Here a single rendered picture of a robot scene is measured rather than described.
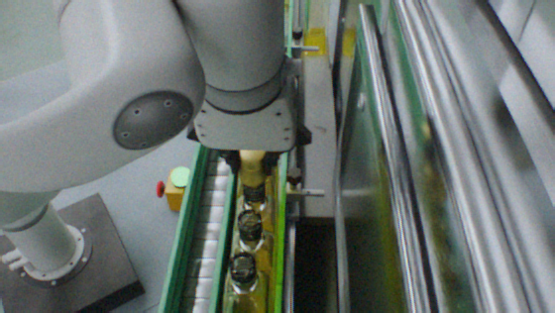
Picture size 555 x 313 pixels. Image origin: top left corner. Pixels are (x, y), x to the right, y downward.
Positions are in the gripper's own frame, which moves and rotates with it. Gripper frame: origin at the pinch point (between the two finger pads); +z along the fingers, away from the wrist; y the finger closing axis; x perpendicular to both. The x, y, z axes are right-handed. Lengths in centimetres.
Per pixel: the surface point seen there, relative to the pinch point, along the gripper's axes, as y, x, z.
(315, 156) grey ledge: -9.9, -19.3, 36.8
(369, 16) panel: -12.7, -12.8, -10.5
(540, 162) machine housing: -15.2, 14.6, -29.3
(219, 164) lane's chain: 10.4, -16.1, 36.0
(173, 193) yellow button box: 20.5, -10.9, 40.7
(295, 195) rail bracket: -5.7, -5.3, 24.6
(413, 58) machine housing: -12.8, 3.0, -22.0
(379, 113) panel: -11.9, 2.7, -14.5
